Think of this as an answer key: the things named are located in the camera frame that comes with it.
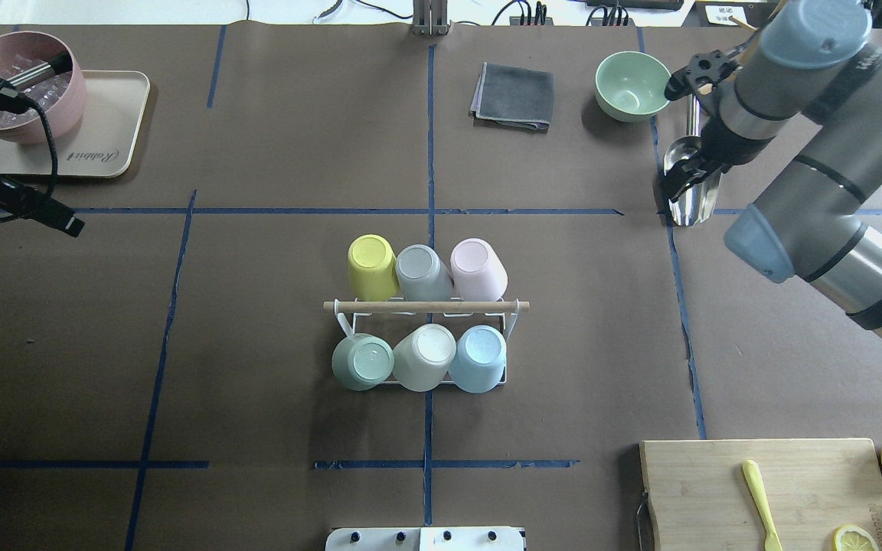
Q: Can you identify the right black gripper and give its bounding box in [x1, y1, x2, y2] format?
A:
[659, 116, 756, 201]

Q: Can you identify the pink cup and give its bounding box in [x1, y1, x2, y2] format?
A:
[450, 238, 508, 302]

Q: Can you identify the mint green cup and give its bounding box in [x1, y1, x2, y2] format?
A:
[332, 334, 394, 391]

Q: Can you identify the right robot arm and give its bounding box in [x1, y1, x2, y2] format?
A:
[659, 1, 882, 339]

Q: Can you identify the light blue cup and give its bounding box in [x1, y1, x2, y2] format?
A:
[449, 325, 507, 393]

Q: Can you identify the grey cup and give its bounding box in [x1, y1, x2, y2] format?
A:
[395, 244, 456, 302]

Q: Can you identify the cream white cup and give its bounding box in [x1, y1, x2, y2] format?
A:
[393, 324, 456, 392]

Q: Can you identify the yellow cup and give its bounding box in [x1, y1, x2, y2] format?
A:
[347, 234, 400, 302]

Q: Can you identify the stainless steel scoop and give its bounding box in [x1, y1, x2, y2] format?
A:
[664, 95, 722, 227]

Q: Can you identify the beige serving tray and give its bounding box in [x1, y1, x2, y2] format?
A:
[0, 70, 151, 178]

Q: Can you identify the mint green bowl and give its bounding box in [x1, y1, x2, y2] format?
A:
[594, 51, 671, 122]

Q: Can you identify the pink bowl with ice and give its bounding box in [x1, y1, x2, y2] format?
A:
[0, 31, 87, 144]

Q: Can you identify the grey folded cloth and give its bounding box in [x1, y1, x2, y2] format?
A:
[469, 62, 554, 132]

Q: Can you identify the yellow plastic knife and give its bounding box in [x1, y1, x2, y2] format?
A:
[741, 459, 783, 550]

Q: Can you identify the bamboo cutting board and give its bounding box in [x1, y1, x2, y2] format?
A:
[639, 437, 882, 550]

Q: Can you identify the lemon slice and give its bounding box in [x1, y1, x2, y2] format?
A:
[831, 524, 880, 551]

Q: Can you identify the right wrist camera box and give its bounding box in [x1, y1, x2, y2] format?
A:
[664, 47, 744, 102]

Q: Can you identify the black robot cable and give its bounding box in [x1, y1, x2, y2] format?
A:
[0, 84, 59, 225]

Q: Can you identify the white wire cup rack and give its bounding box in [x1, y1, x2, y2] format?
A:
[323, 298, 530, 388]

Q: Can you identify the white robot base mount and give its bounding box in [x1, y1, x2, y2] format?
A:
[325, 526, 528, 550]

